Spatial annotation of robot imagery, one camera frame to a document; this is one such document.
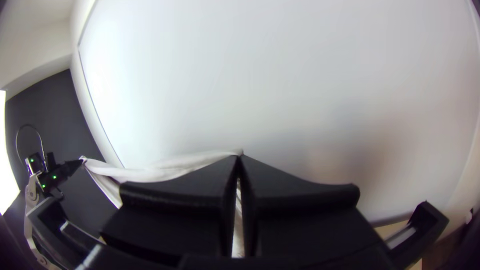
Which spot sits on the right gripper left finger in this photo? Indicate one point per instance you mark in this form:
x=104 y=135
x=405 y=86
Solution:
x=176 y=217

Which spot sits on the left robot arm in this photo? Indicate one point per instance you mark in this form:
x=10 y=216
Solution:
x=33 y=187

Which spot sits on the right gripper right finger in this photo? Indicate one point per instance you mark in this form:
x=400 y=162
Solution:
x=300 y=217

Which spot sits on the grey t-shirt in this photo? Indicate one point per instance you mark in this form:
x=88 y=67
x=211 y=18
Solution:
x=157 y=171

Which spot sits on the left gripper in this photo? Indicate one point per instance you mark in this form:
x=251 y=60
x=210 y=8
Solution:
x=63 y=175

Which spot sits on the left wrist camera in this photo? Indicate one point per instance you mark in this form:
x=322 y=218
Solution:
x=51 y=159

